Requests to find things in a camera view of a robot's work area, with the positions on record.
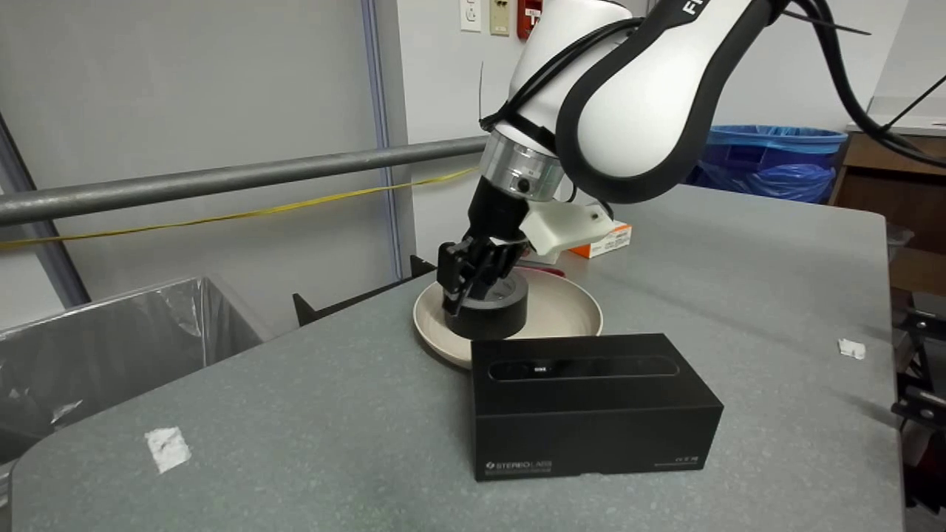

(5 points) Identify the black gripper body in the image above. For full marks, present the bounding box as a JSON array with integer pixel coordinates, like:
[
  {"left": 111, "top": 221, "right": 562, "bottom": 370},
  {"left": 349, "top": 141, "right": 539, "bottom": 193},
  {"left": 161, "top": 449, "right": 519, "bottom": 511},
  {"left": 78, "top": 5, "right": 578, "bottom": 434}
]
[{"left": 457, "top": 175, "right": 542, "bottom": 254}]

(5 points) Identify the beige round plate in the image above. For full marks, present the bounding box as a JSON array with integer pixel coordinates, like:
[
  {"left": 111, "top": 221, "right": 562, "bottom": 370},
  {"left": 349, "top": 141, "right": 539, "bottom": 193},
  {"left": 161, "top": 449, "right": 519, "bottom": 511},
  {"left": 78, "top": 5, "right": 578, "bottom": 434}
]
[{"left": 408, "top": 270, "right": 606, "bottom": 373}]

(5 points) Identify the white tape patch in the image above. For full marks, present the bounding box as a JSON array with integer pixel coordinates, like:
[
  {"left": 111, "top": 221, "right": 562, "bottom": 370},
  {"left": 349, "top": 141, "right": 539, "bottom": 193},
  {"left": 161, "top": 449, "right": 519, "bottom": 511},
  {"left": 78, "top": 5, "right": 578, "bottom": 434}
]
[{"left": 142, "top": 424, "right": 195, "bottom": 480}]

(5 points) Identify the orange and white small box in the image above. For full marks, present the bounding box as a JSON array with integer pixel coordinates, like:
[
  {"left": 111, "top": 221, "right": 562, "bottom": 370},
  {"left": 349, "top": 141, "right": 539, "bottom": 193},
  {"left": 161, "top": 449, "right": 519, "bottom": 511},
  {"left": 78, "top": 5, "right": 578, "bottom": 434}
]
[{"left": 568, "top": 218, "right": 636, "bottom": 264}]

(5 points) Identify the black rectangular cardboard box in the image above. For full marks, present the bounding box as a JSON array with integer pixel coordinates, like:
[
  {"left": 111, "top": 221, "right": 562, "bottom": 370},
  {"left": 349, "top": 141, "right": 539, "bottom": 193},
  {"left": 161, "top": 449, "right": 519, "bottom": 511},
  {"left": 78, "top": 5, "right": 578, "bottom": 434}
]
[{"left": 467, "top": 330, "right": 729, "bottom": 486}]

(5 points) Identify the red fire alarm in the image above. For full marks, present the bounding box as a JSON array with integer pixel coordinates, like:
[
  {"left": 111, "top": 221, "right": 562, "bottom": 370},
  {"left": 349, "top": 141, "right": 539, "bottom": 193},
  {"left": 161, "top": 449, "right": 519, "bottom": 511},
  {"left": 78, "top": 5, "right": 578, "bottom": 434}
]
[{"left": 516, "top": 0, "right": 544, "bottom": 45}]

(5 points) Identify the grey metal pole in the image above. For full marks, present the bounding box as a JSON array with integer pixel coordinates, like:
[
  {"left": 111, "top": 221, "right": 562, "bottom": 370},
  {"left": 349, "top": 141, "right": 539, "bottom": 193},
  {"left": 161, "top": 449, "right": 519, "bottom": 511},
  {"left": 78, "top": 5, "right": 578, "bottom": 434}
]
[{"left": 0, "top": 132, "right": 492, "bottom": 230}]

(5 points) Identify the blue lined trash bin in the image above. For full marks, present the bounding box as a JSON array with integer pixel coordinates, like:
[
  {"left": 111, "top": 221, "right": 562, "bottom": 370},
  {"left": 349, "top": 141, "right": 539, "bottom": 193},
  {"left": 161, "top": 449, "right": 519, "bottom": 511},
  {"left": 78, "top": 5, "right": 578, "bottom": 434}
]
[{"left": 686, "top": 122, "right": 851, "bottom": 206}]

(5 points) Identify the grey bin with clear liner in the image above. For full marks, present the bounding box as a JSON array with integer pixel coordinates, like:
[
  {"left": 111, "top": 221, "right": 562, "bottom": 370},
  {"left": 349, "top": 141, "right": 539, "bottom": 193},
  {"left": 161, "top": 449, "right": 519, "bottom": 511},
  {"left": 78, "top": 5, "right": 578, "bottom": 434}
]
[{"left": 0, "top": 274, "right": 269, "bottom": 468}]

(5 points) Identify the wooden cabinet with white top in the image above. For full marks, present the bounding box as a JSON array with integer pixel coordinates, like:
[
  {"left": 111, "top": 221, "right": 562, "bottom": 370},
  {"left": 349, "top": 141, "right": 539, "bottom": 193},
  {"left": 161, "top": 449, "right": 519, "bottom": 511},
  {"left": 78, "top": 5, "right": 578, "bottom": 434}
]
[{"left": 828, "top": 94, "right": 946, "bottom": 299}]

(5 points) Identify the dark diagonal metal bar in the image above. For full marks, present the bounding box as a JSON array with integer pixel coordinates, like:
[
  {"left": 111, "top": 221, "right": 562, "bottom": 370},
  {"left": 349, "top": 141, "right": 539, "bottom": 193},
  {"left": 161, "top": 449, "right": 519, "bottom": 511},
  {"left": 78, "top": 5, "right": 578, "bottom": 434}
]
[{"left": 0, "top": 116, "right": 95, "bottom": 314}]

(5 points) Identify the black equipment stand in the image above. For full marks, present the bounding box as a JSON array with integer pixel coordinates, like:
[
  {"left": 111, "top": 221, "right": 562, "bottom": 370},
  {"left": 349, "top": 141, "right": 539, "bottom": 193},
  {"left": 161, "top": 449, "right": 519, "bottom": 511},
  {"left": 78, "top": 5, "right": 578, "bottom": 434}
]
[{"left": 888, "top": 301, "right": 946, "bottom": 518}]

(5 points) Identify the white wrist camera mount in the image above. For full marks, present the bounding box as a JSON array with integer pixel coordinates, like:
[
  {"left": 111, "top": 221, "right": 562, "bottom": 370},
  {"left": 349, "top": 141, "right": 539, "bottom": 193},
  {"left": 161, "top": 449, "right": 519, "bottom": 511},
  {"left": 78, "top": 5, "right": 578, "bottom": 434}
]
[{"left": 519, "top": 197, "right": 616, "bottom": 265}]

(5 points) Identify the beige wall switch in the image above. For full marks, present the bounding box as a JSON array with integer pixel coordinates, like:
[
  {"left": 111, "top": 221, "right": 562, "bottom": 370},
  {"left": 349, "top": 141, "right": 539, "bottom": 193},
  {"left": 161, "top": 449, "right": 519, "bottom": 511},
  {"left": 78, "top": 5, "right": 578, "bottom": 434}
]
[{"left": 489, "top": 0, "right": 516, "bottom": 41}]

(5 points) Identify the yellow cable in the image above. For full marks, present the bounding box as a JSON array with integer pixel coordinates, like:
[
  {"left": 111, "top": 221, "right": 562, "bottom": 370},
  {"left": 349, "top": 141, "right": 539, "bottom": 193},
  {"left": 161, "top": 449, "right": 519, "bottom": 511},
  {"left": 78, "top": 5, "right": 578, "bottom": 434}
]
[{"left": 0, "top": 162, "right": 482, "bottom": 254}]

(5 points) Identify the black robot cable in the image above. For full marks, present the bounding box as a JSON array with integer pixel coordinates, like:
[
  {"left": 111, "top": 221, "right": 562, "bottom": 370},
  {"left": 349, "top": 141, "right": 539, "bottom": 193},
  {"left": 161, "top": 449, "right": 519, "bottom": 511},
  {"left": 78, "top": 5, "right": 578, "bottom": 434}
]
[{"left": 785, "top": 0, "right": 946, "bottom": 172}]

